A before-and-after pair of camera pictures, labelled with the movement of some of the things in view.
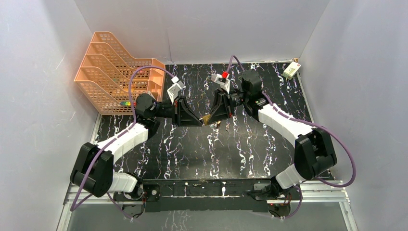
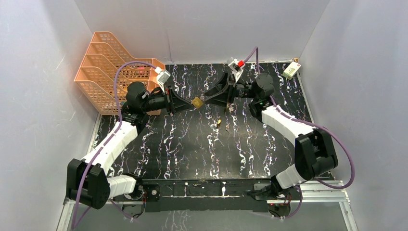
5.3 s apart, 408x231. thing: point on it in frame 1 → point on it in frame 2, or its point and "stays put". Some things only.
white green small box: (291, 69) stays put
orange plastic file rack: (106, 73) stays put
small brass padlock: (206, 119) → (197, 102)
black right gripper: (222, 107) → (224, 92)
